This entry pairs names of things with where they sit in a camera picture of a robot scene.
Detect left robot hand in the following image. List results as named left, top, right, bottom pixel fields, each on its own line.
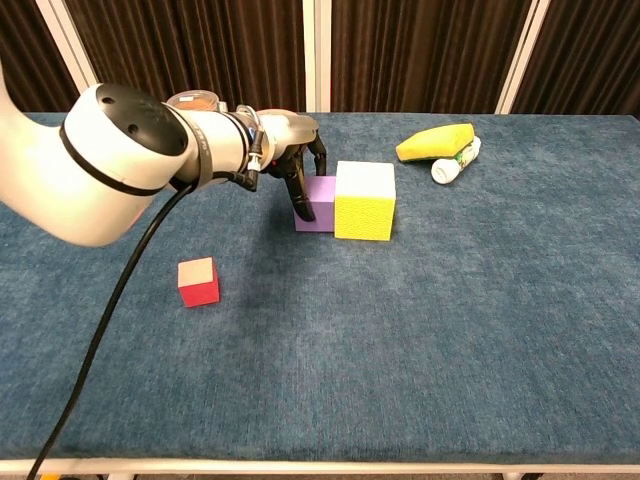
left=252, top=109, right=329, bottom=223

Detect white metal frame post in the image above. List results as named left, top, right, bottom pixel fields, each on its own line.
left=494, top=0, right=542, bottom=116
left=35, top=0, right=99, bottom=91
left=303, top=0, right=334, bottom=114

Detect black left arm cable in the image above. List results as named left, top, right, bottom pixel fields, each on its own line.
left=25, top=168, right=260, bottom=480

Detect purple cube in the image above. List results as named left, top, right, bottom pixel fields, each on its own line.
left=293, top=174, right=337, bottom=234

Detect dark brown pleated curtain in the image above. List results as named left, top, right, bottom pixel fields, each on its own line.
left=331, top=0, right=531, bottom=114
left=512, top=0, right=640, bottom=117
left=64, top=0, right=307, bottom=113
left=0, top=0, right=81, bottom=113

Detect yellow sponge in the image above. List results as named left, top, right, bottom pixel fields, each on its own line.
left=395, top=123, right=476, bottom=165

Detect yellow white block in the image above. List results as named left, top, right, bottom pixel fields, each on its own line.
left=333, top=160, right=397, bottom=242

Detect blue table mat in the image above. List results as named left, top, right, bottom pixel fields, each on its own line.
left=0, top=111, right=640, bottom=464

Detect small red-orange cube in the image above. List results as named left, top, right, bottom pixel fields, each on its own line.
left=177, top=256, right=221, bottom=308

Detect small white bottle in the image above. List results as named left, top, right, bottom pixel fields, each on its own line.
left=430, top=135, right=483, bottom=185

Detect clear jar brown contents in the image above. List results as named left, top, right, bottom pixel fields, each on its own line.
left=167, top=88, right=221, bottom=114

